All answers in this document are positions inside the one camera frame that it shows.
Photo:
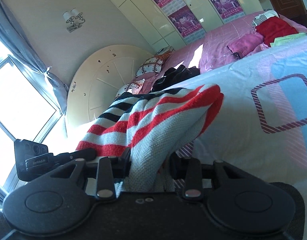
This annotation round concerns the round cream headboard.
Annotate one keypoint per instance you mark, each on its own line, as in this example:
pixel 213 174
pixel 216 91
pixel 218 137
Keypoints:
pixel 101 80

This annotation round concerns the magenta cloth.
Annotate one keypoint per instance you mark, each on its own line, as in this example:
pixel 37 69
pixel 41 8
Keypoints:
pixel 246 43

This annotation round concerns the cream wardrobe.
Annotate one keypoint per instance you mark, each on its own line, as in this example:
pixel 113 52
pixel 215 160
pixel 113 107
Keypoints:
pixel 143 20

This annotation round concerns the patterned pillow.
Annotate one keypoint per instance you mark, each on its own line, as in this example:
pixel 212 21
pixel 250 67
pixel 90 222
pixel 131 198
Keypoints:
pixel 152 65
pixel 131 87

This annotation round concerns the pink bed sheet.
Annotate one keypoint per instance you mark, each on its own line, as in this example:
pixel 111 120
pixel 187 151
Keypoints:
pixel 218 40

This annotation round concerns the striped knit sweater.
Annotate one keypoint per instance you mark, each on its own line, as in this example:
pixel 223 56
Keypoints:
pixel 148 120

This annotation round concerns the black white striped garment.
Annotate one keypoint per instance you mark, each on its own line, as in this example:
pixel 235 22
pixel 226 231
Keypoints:
pixel 262 17

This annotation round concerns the light blue printed blanket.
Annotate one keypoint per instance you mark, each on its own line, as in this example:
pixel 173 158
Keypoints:
pixel 256 135

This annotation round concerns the wall lamp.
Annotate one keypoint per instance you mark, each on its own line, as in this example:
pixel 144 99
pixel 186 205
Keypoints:
pixel 74 18

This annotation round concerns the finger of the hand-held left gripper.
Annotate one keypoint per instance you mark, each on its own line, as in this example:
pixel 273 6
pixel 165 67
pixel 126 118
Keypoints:
pixel 76 155

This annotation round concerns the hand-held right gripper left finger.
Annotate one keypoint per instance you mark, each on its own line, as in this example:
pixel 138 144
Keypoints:
pixel 104 178

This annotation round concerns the grey curtain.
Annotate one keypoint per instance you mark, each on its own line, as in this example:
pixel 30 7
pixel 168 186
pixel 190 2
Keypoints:
pixel 23 55

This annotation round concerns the window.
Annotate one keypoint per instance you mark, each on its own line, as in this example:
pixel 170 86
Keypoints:
pixel 16 100

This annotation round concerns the red garment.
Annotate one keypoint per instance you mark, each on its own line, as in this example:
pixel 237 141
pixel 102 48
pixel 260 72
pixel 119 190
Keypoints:
pixel 276 31

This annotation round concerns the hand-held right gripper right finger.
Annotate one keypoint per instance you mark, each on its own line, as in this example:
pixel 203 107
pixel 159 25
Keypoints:
pixel 193 180

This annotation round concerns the light green cloth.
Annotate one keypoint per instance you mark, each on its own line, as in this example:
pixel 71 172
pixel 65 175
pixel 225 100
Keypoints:
pixel 288 39

